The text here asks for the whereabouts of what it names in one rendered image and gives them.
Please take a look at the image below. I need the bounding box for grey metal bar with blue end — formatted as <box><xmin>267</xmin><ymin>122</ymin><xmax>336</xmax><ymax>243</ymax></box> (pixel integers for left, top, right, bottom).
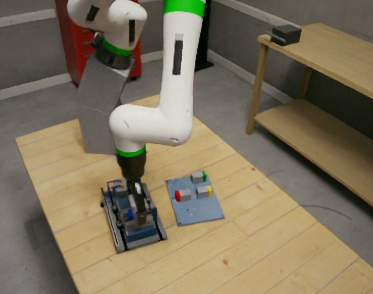
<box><xmin>128</xmin><ymin>208</ymin><xmax>137</xmax><ymax>220</ymax></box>

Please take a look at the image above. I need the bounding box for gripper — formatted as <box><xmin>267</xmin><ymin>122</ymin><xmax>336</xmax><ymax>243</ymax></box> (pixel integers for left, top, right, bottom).
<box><xmin>121</xmin><ymin>165</ymin><xmax>147</xmax><ymax>226</ymax></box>

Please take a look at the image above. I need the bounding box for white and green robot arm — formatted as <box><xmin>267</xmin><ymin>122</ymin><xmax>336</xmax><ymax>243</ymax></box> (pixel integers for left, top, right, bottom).
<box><xmin>67</xmin><ymin>0</ymin><xmax>205</xmax><ymax>170</ymax></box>

